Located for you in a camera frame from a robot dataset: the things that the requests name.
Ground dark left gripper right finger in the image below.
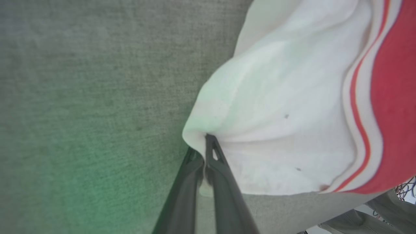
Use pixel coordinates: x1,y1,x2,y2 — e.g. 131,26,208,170
204,134,260,234

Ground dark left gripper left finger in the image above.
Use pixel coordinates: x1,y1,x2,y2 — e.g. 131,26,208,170
152,147,205,234

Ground red and white jersey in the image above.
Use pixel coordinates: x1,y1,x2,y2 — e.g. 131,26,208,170
182,0,416,196

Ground grey fabric sofa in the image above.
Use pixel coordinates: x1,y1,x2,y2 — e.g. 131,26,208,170
0,0,390,234

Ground tangled red black wires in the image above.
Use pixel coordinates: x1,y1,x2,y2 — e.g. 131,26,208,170
394,177,416,203

